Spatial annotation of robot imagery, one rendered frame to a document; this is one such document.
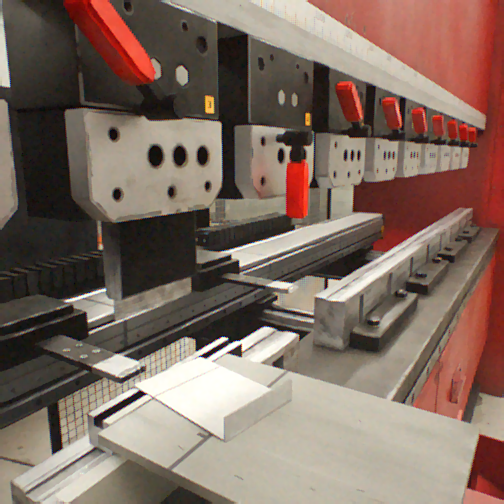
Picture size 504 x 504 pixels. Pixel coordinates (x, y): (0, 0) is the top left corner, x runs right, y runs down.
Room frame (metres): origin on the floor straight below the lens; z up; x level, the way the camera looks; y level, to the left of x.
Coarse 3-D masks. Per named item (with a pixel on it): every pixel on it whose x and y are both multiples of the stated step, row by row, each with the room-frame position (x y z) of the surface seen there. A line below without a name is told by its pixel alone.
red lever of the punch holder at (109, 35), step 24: (72, 0) 0.27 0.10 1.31; (96, 0) 0.27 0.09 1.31; (96, 24) 0.28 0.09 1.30; (120, 24) 0.29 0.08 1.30; (96, 48) 0.29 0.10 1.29; (120, 48) 0.29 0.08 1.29; (120, 72) 0.30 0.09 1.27; (144, 72) 0.30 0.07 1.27; (144, 96) 0.32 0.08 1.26; (168, 96) 0.32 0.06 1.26; (168, 120) 0.33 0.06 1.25
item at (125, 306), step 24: (168, 216) 0.42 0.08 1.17; (192, 216) 0.45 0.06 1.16; (120, 240) 0.37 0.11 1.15; (144, 240) 0.39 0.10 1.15; (168, 240) 0.42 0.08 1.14; (192, 240) 0.44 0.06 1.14; (120, 264) 0.37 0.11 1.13; (144, 264) 0.39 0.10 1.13; (168, 264) 0.41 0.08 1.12; (192, 264) 0.44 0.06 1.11; (120, 288) 0.37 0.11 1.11; (144, 288) 0.39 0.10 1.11; (168, 288) 0.43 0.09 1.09; (120, 312) 0.37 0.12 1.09
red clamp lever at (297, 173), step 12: (288, 132) 0.50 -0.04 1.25; (300, 132) 0.50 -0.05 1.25; (288, 144) 0.51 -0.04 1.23; (300, 144) 0.50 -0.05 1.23; (300, 156) 0.50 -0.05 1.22; (288, 168) 0.50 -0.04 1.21; (300, 168) 0.49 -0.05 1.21; (288, 180) 0.50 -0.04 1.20; (300, 180) 0.49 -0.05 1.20; (288, 192) 0.50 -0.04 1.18; (300, 192) 0.50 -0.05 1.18; (288, 204) 0.50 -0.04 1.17; (300, 204) 0.50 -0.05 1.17; (300, 216) 0.50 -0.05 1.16
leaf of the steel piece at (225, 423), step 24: (192, 384) 0.40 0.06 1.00; (216, 384) 0.40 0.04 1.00; (240, 384) 0.40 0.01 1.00; (288, 384) 0.37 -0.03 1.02; (192, 408) 0.36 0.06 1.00; (216, 408) 0.36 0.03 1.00; (240, 408) 0.33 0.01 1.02; (264, 408) 0.35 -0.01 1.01; (216, 432) 0.33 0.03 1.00; (240, 432) 0.33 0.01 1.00
